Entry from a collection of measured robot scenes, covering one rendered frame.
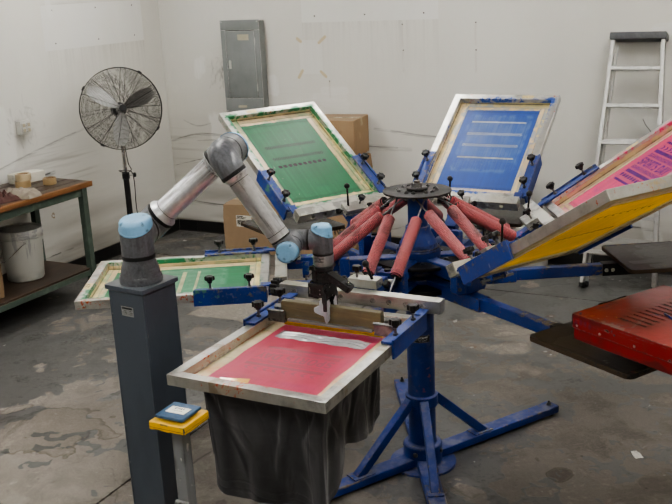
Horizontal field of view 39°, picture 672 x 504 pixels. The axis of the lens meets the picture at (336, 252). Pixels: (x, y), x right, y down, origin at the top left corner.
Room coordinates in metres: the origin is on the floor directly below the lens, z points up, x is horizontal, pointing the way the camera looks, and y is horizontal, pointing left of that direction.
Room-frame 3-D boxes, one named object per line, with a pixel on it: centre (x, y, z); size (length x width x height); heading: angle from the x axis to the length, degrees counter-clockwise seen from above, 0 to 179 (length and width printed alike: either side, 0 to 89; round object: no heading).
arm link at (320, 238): (3.23, 0.05, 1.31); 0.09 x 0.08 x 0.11; 82
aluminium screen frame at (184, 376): (3.03, 0.13, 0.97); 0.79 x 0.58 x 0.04; 152
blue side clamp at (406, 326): (3.11, -0.23, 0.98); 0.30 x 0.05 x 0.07; 152
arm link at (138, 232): (3.19, 0.69, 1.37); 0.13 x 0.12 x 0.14; 172
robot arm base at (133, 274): (3.18, 0.70, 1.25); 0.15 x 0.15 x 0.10
